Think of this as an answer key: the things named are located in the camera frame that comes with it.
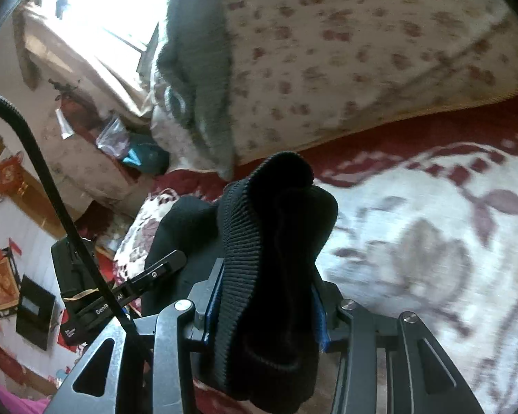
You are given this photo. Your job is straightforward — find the clear plastic bag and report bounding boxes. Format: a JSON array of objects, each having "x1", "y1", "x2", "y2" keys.
[{"x1": 96, "y1": 116, "x2": 132, "y2": 157}]

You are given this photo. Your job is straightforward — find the pink cloth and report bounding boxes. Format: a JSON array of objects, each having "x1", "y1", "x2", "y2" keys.
[{"x1": 0, "y1": 384, "x2": 52, "y2": 414}]

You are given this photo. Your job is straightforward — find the bright window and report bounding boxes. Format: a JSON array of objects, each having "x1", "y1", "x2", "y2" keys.
[{"x1": 56, "y1": 0, "x2": 186, "y2": 48}]

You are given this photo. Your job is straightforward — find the teal green cloth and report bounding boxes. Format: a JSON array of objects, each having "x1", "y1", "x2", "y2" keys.
[{"x1": 123, "y1": 134, "x2": 170, "y2": 176}]

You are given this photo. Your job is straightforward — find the black cable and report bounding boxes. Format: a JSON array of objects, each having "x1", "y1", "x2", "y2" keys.
[{"x1": 0, "y1": 92, "x2": 154, "y2": 367}]

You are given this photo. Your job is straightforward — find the cream flowered quilt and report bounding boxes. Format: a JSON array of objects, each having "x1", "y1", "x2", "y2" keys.
[{"x1": 149, "y1": 0, "x2": 518, "y2": 173}]

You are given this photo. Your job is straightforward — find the grey fleece garment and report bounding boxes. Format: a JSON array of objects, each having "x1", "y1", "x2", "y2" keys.
[{"x1": 155, "y1": 0, "x2": 238, "y2": 180}]

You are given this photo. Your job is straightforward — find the black pants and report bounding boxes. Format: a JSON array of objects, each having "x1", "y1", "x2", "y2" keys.
[{"x1": 144, "y1": 151, "x2": 339, "y2": 412}]

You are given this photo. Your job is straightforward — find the beige curtain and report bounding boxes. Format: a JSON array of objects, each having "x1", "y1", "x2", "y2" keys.
[{"x1": 13, "y1": 4, "x2": 156, "y2": 117}]

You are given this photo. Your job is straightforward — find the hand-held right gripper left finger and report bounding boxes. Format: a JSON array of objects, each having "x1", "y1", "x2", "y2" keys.
[{"x1": 47, "y1": 259, "x2": 225, "y2": 414}]

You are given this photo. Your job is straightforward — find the red white floral blanket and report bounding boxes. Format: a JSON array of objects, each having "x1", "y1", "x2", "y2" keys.
[{"x1": 75, "y1": 112, "x2": 518, "y2": 414}]

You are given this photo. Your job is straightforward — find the framed wall picture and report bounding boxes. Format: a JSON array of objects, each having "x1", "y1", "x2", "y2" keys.
[{"x1": 0, "y1": 248, "x2": 21, "y2": 319}]

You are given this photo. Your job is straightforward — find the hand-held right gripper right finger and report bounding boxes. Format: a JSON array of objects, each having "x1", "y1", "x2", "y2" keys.
[{"x1": 311, "y1": 276, "x2": 486, "y2": 414}]

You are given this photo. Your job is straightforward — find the red knot wall ornament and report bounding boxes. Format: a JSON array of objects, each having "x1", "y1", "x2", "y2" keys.
[{"x1": 0, "y1": 155, "x2": 30, "y2": 199}]

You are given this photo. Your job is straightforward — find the black wall panel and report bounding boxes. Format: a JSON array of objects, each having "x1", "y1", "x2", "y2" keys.
[{"x1": 16, "y1": 274, "x2": 56, "y2": 351}]

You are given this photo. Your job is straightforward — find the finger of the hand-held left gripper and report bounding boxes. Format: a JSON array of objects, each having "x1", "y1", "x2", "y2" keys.
[{"x1": 127, "y1": 250, "x2": 187, "y2": 296}]

